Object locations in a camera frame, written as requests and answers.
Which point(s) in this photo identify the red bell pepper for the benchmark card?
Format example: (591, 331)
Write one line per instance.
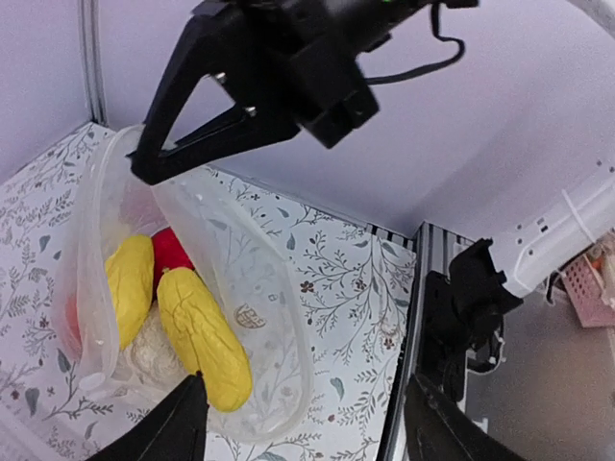
(168, 254)

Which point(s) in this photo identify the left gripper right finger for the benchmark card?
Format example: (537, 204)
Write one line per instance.
(437, 430)

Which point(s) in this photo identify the yellow squash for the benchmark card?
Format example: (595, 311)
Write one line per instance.
(130, 274)
(203, 340)

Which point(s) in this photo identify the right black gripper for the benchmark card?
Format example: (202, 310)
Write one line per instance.
(317, 62)

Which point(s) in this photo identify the right aluminium frame post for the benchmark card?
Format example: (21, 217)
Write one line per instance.
(89, 36)

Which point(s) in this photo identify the white cauliflower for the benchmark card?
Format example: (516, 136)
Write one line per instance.
(152, 356)

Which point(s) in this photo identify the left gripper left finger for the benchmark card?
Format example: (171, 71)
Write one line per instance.
(176, 429)

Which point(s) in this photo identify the orange mini pumpkin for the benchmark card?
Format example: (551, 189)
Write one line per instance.
(72, 336)

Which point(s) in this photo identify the clear zip top bag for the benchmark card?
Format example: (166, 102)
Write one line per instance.
(250, 279)

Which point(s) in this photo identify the floral patterned table mat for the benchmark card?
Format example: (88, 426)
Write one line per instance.
(352, 288)

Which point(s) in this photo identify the pink plastic basket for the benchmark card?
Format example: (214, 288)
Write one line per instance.
(589, 282)

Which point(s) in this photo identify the aluminium front rail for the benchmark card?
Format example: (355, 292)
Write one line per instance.
(435, 248)

